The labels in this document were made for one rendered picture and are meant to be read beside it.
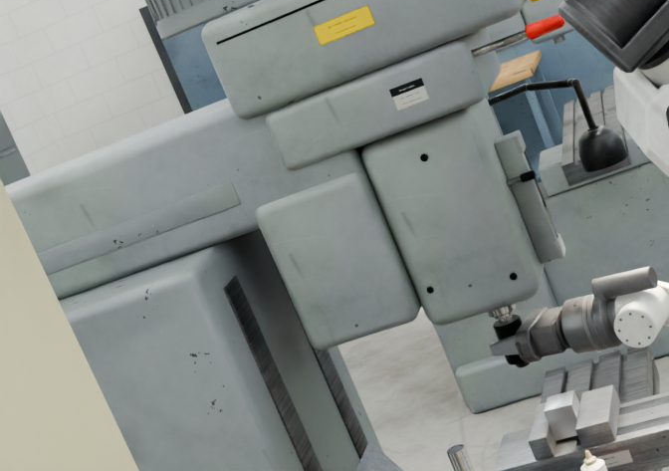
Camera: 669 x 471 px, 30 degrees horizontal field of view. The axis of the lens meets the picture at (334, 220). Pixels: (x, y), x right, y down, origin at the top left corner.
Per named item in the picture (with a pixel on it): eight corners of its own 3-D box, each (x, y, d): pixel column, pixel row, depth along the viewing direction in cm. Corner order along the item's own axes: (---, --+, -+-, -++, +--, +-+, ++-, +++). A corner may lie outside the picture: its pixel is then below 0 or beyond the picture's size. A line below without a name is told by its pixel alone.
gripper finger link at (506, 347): (489, 340, 204) (522, 333, 201) (496, 357, 205) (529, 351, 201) (485, 344, 203) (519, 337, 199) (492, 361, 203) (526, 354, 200)
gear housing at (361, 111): (505, 72, 205) (483, 14, 203) (488, 101, 182) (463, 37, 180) (323, 139, 215) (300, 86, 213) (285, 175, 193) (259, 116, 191)
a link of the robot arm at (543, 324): (533, 295, 207) (598, 280, 201) (554, 346, 209) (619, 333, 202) (507, 327, 197) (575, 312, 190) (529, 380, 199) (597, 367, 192)
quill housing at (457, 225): (553, 257, 210) (484, 81, 204) (544, 300, 191) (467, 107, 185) (448, 291, 216) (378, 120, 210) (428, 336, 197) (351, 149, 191)
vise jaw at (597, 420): (620, 402, 227) (613, 383, 227) (616, 441, 213) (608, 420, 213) (589, 411, 229) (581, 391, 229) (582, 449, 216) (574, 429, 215)
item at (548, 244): (565, 249, 200) (519, 128, 196) (564, 257, 196) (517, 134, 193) (542, 257, 201) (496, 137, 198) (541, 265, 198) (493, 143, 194)
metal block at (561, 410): (585, 418, 225) (574, 389, 224) (583, 434, 220) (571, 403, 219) (558, 425, 227) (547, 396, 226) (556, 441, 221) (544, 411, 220)
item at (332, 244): (443, 271, 217) (387, 134, 212) (420, 323, 194) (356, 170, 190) (344, 303, 223) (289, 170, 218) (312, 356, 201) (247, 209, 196)
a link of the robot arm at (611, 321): (614, 335, 201) (682, 321, 195) (594, 363, 192) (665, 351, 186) (589, 271, 199) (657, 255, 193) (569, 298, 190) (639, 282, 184)
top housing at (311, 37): (540, -8, 200) (503, -105, 197) (525, 13, 176) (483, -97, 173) (280, 94, 215) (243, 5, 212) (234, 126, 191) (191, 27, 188)
